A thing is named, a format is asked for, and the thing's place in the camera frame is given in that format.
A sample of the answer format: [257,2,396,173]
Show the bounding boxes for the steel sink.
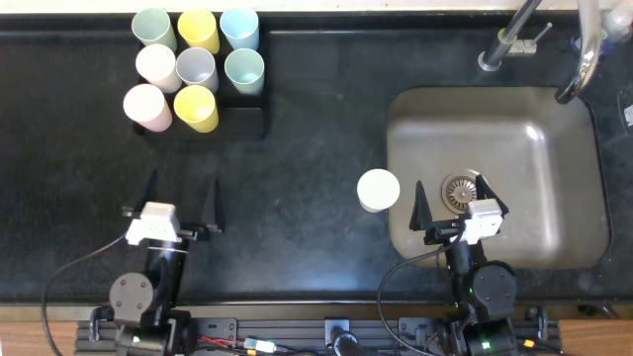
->
[386,85,611,271]

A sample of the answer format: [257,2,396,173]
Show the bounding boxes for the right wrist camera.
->
[462,198,504,246]

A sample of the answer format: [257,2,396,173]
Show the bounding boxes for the black cable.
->
[40,233,130,356]
[376,225,469,356]

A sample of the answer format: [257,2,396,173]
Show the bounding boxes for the green cup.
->
[131,7,178,52]
[224,47,266,96]

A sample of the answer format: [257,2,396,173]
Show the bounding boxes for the yellow cup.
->
[176,8,222,55]
[173,84,221,134]

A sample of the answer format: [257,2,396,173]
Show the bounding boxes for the blue cup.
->
[219,6,261,51]

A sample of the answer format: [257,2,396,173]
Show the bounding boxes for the steel tap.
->
[477,0,606,106]

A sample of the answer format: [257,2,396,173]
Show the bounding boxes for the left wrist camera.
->
[124,201,183,247]

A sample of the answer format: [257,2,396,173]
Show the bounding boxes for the black tray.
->
[131,13,271,143]

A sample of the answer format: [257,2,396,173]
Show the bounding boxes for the pink cup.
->
[122,83,174,134]

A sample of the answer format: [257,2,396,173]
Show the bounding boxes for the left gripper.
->
[134,167,227,242]

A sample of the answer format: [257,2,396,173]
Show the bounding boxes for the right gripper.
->
[408,173,511,246]

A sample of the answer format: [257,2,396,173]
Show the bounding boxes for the grey cup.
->
[175,46,220,94]

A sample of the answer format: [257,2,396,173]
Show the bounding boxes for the white cup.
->
[356,168,402,215]
[135,43,183,95]

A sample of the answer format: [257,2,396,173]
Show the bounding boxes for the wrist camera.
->
[124,201,183,247]
[462,198,504,246]

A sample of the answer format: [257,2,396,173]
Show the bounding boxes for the blue soap bottle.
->
[573,2,633,56]

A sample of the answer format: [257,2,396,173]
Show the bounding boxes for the mounting rail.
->
[73,303,564,356]

